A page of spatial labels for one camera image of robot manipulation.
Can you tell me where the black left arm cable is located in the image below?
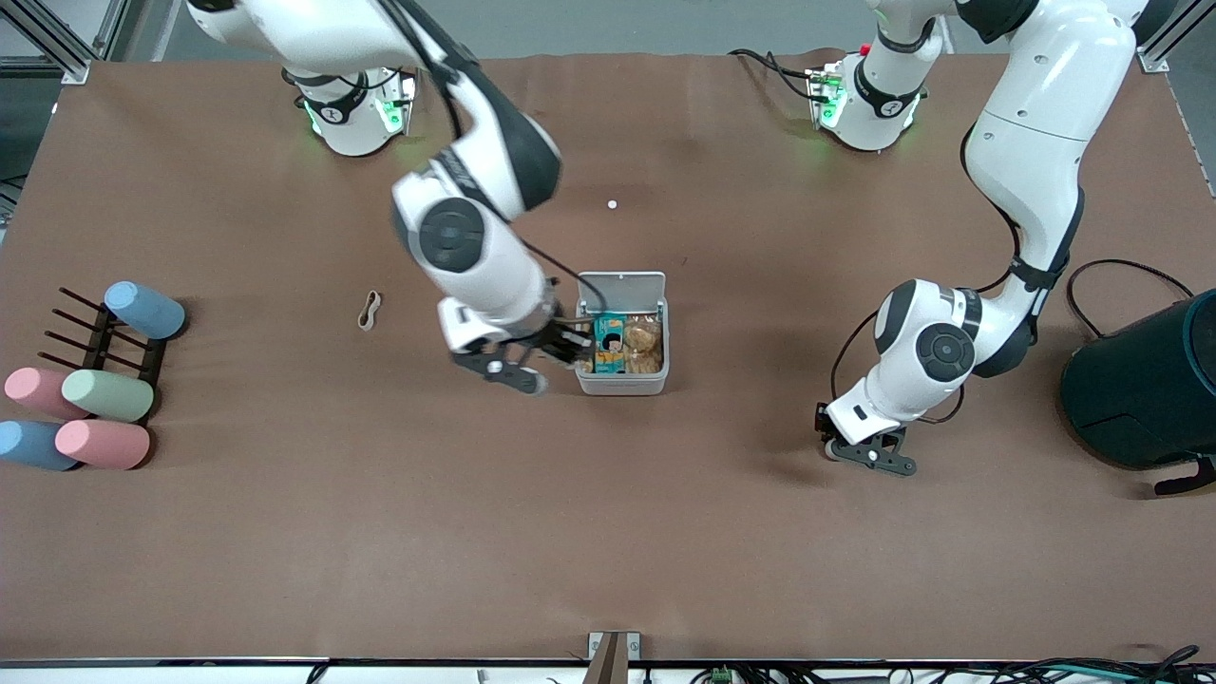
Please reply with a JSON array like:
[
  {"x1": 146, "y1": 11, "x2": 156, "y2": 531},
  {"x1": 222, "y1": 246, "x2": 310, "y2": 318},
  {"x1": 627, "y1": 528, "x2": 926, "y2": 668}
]
[{"x1": 830, "y1": 123, "x2": 1025, "y2": 426}]

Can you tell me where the blue cup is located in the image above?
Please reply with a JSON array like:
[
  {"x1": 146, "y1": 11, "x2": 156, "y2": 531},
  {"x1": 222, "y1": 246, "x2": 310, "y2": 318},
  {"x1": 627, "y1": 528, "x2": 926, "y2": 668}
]
[
  {"x1": 103, "y1": 280, "x2": 189, "y2": 342},
  {"x1": 0, "y1": 420, "x2": 82, "y2": 474}
]

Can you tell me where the teal cable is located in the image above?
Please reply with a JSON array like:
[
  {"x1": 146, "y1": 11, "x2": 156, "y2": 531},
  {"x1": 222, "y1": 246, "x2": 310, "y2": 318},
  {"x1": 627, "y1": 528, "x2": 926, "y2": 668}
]
[{"x1": 1040, "y1": 662, "x2": 1175, "y2": 684}]

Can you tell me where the brown table cover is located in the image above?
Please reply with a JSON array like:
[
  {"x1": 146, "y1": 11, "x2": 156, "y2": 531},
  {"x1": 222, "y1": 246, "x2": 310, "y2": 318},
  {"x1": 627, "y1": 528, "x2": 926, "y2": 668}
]
[{"x1": 0, "y1": 47, "x2": 1216, "y2": 664}]

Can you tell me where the white lidded trash bin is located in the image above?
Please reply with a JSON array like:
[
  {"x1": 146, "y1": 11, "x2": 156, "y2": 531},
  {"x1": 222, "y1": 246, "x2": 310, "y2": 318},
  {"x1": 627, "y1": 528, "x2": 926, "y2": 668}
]
[{"x1": 574, "y1": 271, "x2": 671, "y2": 397}]

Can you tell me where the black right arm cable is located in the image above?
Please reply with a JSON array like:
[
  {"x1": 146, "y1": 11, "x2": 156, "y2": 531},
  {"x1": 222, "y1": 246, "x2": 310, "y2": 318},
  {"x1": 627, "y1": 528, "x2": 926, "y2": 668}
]
[{"x1": 378, "y1": 0, "x2": 586, "y2": 297}]

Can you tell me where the pink cup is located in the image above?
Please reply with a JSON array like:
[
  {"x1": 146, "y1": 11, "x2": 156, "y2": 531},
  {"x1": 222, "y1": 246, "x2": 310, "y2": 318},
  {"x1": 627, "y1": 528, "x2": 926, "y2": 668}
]
[
  {"x1": 4, "y1": 367, "x2": 86, "y2": 422},
  {"x1": 54, "y1": 418, "x2": 153, "y2": 472}
]

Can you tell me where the green cup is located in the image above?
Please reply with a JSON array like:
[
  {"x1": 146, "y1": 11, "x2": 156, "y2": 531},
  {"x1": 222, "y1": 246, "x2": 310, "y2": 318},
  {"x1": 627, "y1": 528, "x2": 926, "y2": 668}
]
[{"x1": 61, "y1": 369, "x2": 157, "y2": 426}]

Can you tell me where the black base cable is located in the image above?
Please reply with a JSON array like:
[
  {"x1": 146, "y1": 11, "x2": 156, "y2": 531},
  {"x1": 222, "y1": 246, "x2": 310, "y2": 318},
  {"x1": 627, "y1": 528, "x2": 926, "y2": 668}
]
[{"x1": 729, "y1": 47, "x2": 820, "y2": 102}]

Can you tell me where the dark wooden cup rack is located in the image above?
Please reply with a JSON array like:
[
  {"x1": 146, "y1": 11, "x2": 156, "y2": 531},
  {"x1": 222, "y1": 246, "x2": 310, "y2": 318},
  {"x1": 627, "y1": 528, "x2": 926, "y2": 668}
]
[{"x1": 43, "y1": 286, "x2": 171, "y2": 401}]

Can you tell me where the dark round appliance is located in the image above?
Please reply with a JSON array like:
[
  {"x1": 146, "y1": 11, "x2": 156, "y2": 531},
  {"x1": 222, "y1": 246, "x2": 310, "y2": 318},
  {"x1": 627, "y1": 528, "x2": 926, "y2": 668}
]
[{"x1": 1059, "y1": 287, "x2": 1216, "y2": 498}]

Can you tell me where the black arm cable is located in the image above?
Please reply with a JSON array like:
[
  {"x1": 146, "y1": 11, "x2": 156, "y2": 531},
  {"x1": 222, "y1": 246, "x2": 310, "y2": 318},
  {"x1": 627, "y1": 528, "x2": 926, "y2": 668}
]
[
  {"x1": 378, "y1": 0, "x2": 586, "y2": 297},
  {"x1": 830, "y1": 123, "x2": 1025, "y2": 426}
]

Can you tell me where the teal snack packet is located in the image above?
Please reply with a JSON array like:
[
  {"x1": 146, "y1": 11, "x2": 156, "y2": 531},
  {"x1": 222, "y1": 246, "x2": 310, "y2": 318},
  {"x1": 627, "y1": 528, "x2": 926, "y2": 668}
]
[{"x1": 594, "y1": 313, "x2": 629, "y2": 375}]

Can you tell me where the clear brownish plastic wrapper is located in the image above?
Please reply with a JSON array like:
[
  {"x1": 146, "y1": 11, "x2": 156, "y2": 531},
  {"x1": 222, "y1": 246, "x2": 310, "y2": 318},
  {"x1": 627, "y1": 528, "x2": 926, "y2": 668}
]
[{"x1": 624, "y1": 317, "x2": 665, "y2": 375}]

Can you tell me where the black floor cable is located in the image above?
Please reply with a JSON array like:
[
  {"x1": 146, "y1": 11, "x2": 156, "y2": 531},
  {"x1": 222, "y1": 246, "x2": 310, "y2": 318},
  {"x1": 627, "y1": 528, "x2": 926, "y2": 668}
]
[{"x1": 1135, "y1": 644, "x2": 1204, "y2": 684}]

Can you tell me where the aluminium frame profile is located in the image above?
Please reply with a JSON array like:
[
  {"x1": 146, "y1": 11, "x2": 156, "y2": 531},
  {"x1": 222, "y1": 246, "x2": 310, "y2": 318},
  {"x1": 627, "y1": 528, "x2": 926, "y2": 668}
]
[
  {"x1": 1135, "y1": 0, "x2": 1216, "y2": 76},
  {"x1": 0, "y1": 0, "x2": 134, "y2": 86}
]

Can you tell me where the metal table edge bracket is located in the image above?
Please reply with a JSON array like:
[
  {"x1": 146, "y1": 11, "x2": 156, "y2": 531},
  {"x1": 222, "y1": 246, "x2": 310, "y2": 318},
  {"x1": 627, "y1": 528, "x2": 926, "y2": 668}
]
[{"x1": 586, "y1": 630, "x2": 642, "y2": 684}]

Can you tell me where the black appliance cable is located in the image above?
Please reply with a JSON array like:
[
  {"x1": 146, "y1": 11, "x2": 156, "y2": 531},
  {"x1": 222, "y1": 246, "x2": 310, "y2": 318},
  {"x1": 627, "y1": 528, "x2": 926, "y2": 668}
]
[{"x1": 1065, "y1": 257, "x2": 1197, "y2": 340}]

